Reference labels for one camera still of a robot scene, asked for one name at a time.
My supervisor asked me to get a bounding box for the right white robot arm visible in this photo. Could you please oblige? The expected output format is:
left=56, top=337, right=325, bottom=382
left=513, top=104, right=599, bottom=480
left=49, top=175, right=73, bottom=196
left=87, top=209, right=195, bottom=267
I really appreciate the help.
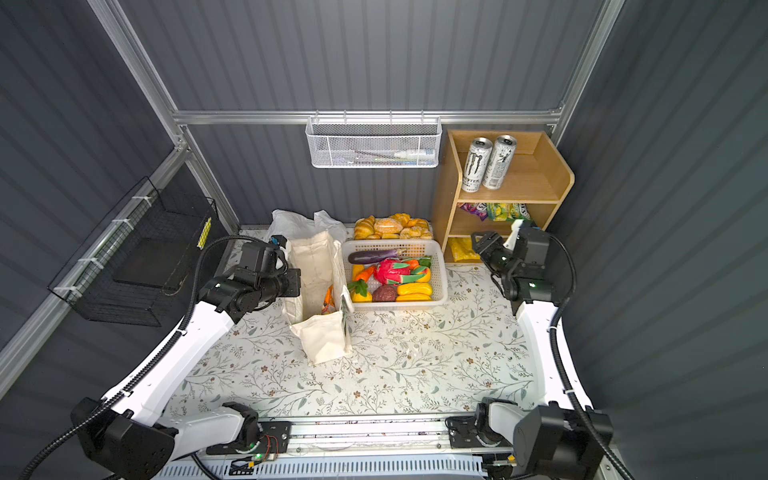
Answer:
left=471, top=220, right=619, bottom=479

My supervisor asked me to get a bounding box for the pink toy dragon fruit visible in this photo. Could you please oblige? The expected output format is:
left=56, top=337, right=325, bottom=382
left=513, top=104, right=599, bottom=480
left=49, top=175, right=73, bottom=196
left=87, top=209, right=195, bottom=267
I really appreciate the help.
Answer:
left=374, top=259, right=411, bottom=285

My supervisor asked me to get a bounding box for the green snack bag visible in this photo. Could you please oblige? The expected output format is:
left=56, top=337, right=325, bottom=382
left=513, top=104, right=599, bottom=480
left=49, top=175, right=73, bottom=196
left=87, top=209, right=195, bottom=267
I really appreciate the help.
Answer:
left=486, top=203, right=531, bottom=222

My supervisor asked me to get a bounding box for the purple toy eggplant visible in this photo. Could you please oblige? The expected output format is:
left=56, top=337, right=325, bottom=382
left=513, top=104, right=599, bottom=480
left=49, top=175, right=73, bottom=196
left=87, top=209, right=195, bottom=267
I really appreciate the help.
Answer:
left=347, top=249, right=401, bottom=265

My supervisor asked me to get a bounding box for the yellow snack bag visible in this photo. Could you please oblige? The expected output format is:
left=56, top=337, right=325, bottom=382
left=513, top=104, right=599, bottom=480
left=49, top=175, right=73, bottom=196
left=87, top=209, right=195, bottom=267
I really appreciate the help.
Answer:
left=448, top=237, right=480, bottom=262

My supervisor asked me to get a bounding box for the beige canvas tote bag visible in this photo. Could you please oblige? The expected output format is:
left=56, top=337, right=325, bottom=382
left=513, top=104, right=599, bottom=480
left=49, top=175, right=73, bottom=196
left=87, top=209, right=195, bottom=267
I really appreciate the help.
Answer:
left=283, top=231, right=354, bottom=365

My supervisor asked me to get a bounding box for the black wire wall basket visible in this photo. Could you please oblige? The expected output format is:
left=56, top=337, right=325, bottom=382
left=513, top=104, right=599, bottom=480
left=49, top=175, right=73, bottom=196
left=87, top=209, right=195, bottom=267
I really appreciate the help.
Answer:
left=48, top=169, right=225, bottom=327

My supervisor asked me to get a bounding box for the white wire wall basket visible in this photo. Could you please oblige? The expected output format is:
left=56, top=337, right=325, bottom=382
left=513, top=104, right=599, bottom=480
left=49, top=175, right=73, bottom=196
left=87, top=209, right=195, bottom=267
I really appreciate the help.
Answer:
left=305, top=116, right=443, bottom=169

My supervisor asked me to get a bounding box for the white Monster can left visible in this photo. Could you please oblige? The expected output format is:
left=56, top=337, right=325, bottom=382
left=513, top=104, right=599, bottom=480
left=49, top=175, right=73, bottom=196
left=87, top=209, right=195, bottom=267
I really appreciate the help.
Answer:
left=461, top=137, right=493, bottom=193

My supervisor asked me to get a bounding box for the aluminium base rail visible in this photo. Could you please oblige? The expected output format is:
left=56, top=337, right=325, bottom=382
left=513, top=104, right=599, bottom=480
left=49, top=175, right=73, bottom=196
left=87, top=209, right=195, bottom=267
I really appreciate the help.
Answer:
left=259, top=412, right=513, bottom=458

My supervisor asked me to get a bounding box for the wooden shelf unit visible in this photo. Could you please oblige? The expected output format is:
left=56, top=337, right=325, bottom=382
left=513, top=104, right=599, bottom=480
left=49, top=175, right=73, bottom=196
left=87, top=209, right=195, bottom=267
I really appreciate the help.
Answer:
left=431, top=130, right=575, bottom=263

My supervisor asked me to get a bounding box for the white plastic produce basket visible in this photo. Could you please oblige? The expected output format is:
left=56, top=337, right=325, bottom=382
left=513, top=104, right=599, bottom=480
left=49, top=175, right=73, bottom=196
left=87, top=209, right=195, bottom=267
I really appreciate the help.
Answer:
left=342, top=239, right=448, bottom=311

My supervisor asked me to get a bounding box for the white plastic grocery bag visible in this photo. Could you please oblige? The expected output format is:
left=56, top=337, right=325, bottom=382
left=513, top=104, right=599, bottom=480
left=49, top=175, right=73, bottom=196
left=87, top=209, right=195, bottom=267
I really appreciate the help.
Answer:
left=266, top=209, right=348, bottom=242

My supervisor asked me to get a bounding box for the tray of bread rolls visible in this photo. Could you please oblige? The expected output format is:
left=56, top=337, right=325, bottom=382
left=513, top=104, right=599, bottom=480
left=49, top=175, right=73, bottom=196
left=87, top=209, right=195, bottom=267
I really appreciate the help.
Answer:
left=353, top=213, right=433, bottom=240

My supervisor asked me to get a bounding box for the orange toy carrot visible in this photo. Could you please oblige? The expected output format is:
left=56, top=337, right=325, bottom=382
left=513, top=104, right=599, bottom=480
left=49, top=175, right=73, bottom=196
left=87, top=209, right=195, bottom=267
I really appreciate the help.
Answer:
left=354, top=265, right=376, bottom=282

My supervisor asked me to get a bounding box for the white Monster can right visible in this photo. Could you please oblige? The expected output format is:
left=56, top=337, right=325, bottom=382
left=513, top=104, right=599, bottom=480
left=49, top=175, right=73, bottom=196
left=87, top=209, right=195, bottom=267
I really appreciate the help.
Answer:
left=482, top=135, right=518, bottom=190

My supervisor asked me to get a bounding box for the yellow toy banana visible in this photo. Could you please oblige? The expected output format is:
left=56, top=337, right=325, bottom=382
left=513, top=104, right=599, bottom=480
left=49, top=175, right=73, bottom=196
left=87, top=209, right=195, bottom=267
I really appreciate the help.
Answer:
left=397, top=282, right=433, bottom=297

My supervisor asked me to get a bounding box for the white monster can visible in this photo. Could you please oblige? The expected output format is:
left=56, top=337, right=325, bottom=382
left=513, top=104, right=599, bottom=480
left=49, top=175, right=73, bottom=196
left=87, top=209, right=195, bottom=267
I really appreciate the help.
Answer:
left=461, top=137, right=493, bottom=193
left=482, top=135, right=518, bottom=190

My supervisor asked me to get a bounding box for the toothpaste tube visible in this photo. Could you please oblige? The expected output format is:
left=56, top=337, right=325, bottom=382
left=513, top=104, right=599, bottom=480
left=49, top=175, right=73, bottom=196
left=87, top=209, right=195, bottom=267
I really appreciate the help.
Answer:
left=393, top=149, right=436, bottom=163

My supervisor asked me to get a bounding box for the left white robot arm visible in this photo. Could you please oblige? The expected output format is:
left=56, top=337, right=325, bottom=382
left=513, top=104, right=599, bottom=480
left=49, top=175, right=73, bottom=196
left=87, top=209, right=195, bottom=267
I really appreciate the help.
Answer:
left=71, top=235, right=301, bottom=479

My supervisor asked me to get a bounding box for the dark red toy fruit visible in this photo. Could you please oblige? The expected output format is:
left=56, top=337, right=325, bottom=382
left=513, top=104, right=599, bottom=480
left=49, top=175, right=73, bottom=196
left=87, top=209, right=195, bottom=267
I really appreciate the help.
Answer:
left=372, top=285, right=398, bottom=303

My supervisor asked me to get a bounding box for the purple snack packet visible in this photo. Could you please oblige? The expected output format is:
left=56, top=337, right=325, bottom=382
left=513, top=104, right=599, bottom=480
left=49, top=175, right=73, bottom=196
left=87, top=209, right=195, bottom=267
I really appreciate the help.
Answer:
left=459, top=203, right=488, bottom=221

